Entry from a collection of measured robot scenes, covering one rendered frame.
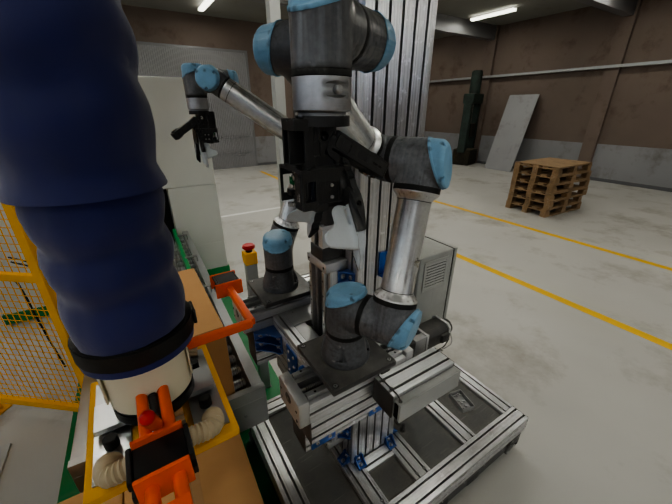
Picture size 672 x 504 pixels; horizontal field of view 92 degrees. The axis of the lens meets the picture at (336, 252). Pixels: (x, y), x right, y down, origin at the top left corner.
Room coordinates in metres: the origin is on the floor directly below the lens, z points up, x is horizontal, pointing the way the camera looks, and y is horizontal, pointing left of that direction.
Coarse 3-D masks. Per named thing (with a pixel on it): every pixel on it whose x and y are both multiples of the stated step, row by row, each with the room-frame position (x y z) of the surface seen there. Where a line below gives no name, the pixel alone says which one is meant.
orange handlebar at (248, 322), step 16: (240, 304) 0.82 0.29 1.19; (208, 336) 0.67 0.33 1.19; (224, 336) 0.69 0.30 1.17; (144, 400) 0.47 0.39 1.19; (160, 400) 0.47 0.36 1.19; (144, 432) 0.40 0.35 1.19; (176, 480) 0.32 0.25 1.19; (144, 496) 0.30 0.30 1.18; (160, 496) 0.30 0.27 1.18; (176, 496) 0.30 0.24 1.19
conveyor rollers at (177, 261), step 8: (176, 248) 2.73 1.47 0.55; (184, 248) 2.75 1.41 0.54; (176, 256) 2.56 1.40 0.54; (176, 264) 2.40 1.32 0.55; (192, 264) 2.39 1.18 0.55; (200, 280) 2.14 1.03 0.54; (232, 360) 1.29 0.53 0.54; (232, 368) 1.22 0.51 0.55; (232, 376) 1.19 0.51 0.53; (240, 384) 1.13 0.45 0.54
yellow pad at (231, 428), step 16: (208, 352) 0.75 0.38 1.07; (192, 368) 0.66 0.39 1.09; (208, 368) 0.68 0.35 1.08; (192, 400) 0.57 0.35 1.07; (208, 400) 0.55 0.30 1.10; (224, 400) 0.58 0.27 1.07; (192, 416) 0.53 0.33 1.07; (224, 416) 0.53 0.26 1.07; (224, 432) 0.49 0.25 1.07; (208, 448) 0.46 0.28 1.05
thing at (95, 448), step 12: (96, 384) 0.63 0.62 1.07; (96, 396) 0.58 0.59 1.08; (108, 432) 0.49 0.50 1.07; (120, 432) 0.49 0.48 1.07; (132, 432) 0.49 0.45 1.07; (96, 444) 0.46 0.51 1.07; (108, 444) 0.44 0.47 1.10; (120, 444) 0.46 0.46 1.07; (96, 456) 0.43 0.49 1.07; (84, 480) 0.39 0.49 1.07; (84, 492) 0.37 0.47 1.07; (96, 492) 0.37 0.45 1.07; (108, 492) 0.37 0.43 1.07; (120, 492) 0.38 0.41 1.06
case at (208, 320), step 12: (180, 276) 1.44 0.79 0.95; (192, 276) 1.44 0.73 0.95; (192, 288) 1.32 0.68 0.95; (192, 300) 1.22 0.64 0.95; (204, 300) 1.22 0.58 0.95; (204, 312) 1.13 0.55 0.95; (216, 312) 1.13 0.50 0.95; (204, 324) 1.04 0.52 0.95; (216, 324) 1.04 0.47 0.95; (216, 348) 1.01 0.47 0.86; (216, 360) 1.01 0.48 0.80; (228, 360) 1.03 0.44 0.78; (228, 372) 1.03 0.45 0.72; (228, 384) 1.02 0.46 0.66; (180, 408) 0.92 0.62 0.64
